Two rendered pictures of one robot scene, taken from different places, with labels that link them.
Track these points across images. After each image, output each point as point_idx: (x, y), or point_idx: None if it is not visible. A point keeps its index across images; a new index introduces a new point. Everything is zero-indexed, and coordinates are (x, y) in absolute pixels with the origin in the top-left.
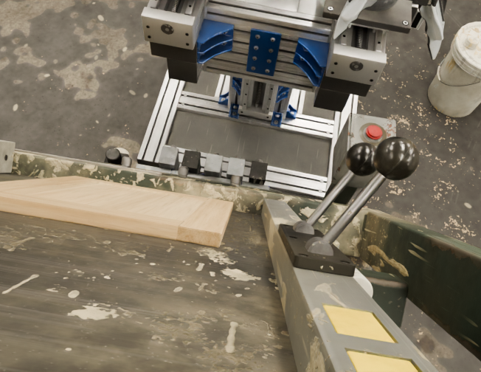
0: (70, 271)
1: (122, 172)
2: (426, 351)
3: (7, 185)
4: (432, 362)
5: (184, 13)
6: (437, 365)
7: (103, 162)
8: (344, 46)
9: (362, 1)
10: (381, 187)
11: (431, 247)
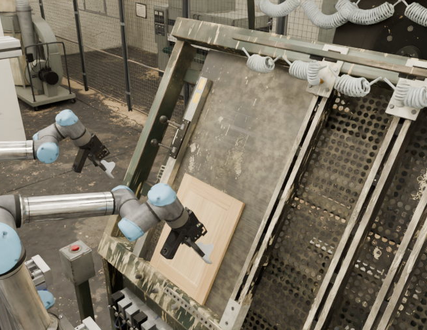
0: (221, 139)
1: (181, 293)
2: (95, 299)
3: (227, 225)
4: (98, 294)
5: (84, 325)
6: (97, 293)
7: None
8: (41, 269)
9: (107, 163)
10: None
11: (137, 167)
